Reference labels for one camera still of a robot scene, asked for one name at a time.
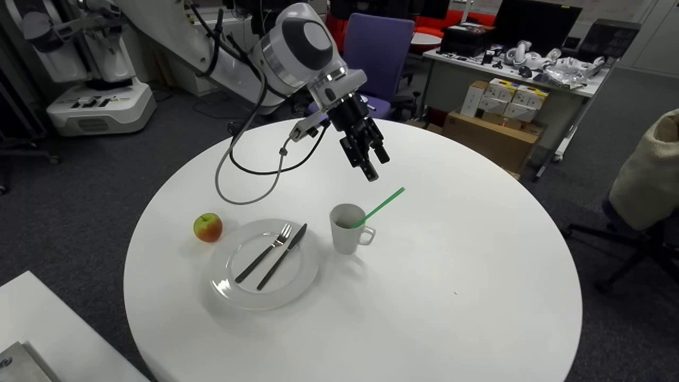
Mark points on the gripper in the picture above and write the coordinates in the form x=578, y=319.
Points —
x=351, y=115

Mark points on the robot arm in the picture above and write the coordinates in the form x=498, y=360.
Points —
x=233, y=63

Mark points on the green straw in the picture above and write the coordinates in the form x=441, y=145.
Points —
x=379, y=206

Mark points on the white mug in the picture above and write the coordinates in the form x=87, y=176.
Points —
x=347, y=233

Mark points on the white desk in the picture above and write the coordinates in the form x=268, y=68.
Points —
x=451, y=79

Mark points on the purple office chair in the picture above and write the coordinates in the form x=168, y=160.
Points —
x=379, y=48

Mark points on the brown cardboard box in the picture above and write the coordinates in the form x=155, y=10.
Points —
x=488, y=140

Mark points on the small round white table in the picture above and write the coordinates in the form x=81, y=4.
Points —
x=426, y=38

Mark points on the stack of small white boxes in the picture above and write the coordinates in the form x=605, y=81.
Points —
x=504, y=98

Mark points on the black case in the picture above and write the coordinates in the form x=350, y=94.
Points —
x=467, y=40

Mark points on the red sofa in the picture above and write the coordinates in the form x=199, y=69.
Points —
x=451, y=24

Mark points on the red green apple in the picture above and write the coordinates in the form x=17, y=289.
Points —
x=208, y=227

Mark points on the white plate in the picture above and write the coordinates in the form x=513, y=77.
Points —
x=249, y=289

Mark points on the heap of white gadgets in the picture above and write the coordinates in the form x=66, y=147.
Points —
x=562, y=66

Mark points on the black monitor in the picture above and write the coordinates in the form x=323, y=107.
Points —
x=536, y=21

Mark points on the dark tilted screen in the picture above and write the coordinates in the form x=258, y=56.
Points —
x=607, y=40

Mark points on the chair with cream fleece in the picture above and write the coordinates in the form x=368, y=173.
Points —
x=644, y=180

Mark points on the white mobile robot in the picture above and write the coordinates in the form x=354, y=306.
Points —
x=101, y=101

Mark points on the white side table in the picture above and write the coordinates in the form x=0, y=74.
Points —
x=58, y=329

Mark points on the grey metal plate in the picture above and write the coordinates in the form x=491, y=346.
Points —
x=21, y=366

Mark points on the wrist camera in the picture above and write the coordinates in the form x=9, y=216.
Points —
x=305, y=127

